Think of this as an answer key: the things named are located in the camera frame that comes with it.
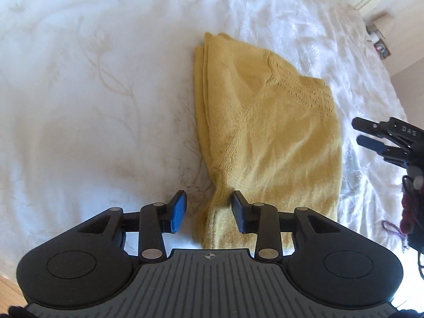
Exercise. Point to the yellow knit sweater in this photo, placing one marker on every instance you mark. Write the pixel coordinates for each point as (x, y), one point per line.
(264, 130)

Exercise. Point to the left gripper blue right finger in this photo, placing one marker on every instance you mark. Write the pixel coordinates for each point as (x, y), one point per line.
(263, 221)

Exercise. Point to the white embroidered bedspread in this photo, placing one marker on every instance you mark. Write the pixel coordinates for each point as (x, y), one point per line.
(97, 110)

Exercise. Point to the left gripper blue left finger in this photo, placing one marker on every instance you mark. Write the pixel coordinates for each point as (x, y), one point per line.
(157, 219)

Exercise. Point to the right wooden photo frame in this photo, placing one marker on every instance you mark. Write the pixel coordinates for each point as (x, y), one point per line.
(382, 49)

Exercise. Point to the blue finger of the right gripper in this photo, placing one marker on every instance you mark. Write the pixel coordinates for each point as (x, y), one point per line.
(379, 130)
(372, 144)

